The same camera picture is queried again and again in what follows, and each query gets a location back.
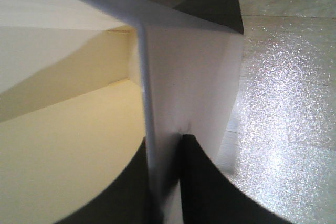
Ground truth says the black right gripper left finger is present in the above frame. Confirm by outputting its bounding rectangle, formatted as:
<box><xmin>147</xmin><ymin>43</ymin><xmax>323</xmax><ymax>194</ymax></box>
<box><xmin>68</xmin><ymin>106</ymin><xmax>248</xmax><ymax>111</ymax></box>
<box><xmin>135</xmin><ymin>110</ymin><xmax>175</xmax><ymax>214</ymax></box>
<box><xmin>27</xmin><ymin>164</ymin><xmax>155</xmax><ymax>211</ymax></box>
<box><xmin>59</xmin><ymin>140</ymin><xmax>151</xmax><ymax>224</ymax></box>

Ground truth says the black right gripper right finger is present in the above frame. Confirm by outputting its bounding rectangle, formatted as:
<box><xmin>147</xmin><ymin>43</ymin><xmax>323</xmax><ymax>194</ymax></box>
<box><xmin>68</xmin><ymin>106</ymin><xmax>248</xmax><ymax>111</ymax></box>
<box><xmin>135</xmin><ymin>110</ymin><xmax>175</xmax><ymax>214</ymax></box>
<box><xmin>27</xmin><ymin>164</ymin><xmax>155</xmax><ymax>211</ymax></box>
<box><xmin>180</xmin><ymin>135</ymin><xmax>287</xmax><ymax>223</ymax></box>

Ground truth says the white plastic trash bin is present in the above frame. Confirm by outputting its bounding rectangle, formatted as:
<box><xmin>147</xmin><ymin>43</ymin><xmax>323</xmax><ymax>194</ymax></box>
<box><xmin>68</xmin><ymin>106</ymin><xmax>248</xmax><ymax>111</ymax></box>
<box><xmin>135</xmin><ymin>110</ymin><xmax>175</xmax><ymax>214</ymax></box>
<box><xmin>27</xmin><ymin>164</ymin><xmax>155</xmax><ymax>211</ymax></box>
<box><xmin>1</xmin><ymin>0</ymin><xmax>243</xmax><ymax>223</ymax></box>

